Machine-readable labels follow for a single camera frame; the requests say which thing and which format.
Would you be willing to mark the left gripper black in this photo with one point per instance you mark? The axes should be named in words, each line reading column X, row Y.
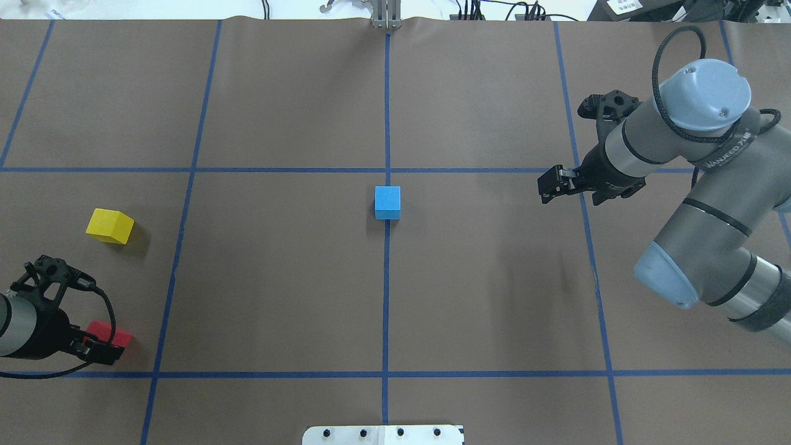
column 48, row 334

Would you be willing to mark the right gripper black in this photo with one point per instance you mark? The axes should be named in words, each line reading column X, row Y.
column 594, row 168

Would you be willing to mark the red block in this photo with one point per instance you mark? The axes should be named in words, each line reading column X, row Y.
column 102, row 331

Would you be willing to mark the blue block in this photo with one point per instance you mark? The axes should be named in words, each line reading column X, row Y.
column 387, row 203

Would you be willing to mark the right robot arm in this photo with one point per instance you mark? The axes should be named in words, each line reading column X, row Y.
column 701, row 114

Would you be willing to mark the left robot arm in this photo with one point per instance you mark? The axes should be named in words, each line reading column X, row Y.
column 27, row 334

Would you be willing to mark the yellow block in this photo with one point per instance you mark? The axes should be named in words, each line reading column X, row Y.
column 110, row 226

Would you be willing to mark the blue tape line lengthwise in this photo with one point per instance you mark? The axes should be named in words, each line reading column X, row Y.
column 387, row 234

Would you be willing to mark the brown paper table cover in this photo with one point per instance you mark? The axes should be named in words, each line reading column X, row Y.
column 247, row 152

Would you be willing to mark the aluminium frame post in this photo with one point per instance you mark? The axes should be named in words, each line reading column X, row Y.
column 386, row 14

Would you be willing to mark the white camera pillar base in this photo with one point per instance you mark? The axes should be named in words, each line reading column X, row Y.
column 384, row 434

